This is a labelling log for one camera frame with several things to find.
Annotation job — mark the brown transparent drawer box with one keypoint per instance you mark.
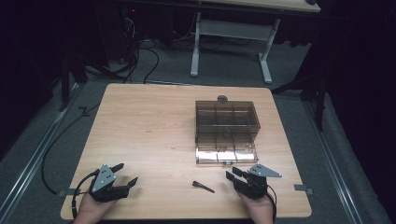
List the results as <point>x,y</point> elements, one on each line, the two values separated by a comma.
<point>227,116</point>

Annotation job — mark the metal floor rail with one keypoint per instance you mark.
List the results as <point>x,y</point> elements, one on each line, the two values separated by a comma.
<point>29,165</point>
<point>333,168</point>

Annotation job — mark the brown transparent drawer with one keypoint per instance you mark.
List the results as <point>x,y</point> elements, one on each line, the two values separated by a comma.
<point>225,152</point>

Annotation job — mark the grey round knob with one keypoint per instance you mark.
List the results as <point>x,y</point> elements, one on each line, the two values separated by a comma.
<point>222,99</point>

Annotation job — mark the person's right hand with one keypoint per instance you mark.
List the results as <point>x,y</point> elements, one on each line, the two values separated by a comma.
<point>263,210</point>

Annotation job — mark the person's left hand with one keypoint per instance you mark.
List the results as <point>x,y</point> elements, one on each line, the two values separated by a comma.
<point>91,211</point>

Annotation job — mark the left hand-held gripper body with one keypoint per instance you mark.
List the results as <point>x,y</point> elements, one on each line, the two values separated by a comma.
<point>107,189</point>

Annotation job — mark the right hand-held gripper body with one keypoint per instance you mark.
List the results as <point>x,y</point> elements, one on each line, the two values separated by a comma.
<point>253,186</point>

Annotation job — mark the small black stick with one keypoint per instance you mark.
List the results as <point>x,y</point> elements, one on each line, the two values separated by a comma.
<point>202,186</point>

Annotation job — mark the white frame desk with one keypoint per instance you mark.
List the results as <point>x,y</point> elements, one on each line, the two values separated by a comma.
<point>233,29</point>

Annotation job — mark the grey metal table bracket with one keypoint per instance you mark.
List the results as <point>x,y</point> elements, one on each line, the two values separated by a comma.
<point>63,193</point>
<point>303,188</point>

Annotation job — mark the black metal stand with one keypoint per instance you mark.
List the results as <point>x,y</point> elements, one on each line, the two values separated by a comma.
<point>65,84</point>
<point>317,93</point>

